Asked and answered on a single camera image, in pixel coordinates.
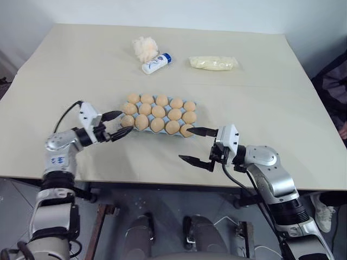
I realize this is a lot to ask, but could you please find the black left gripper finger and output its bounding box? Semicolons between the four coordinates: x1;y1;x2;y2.
101;110;123;122
108;126;134;142

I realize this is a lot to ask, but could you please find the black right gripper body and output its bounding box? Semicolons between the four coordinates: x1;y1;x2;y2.
209;138;230;165

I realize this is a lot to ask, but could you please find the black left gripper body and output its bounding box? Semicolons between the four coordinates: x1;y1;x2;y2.
93;121;114;143

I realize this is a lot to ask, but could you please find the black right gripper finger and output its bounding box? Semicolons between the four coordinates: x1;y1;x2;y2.
177;154;215;173
187;127;219;138

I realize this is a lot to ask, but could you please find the blue egg tray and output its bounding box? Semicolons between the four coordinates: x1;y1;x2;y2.
119;93;198;139

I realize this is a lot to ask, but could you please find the clear bag of pale food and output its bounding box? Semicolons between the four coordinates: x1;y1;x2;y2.
187;55;240;72

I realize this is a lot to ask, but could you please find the white bottle with blue cap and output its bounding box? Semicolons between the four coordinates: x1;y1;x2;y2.
141;53;174;75

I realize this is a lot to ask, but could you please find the dark rounded robot leg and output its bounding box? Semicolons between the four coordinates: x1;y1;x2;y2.
125;212;156;260
182;214;229;260

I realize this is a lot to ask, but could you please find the white mesh bath sponge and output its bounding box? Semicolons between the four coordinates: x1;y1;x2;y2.
132;37;160;63

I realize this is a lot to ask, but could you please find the white sneaker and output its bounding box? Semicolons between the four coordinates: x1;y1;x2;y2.
310;193;337;233

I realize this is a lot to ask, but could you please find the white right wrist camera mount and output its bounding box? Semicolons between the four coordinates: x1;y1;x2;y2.
215;123;241;165

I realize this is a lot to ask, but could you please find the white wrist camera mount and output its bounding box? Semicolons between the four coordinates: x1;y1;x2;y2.
215;123;241;165
78;101;104;144

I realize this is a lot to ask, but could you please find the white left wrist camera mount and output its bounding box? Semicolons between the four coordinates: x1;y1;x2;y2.
78;101;104;144

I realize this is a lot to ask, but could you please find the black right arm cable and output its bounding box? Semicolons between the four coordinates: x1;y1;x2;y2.
221;161;290;260

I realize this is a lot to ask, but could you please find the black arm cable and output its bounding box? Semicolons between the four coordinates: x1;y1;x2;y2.
53;100;83;135
221;161;290;260

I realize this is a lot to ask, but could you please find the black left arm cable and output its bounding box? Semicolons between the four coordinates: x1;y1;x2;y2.
53;100;83;135

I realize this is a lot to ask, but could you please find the white floor cable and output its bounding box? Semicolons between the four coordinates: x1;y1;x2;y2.
213;215;269;257

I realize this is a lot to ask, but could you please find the brown table frame beam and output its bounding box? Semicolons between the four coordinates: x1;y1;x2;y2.
83;203;120;260
235;220;256;260

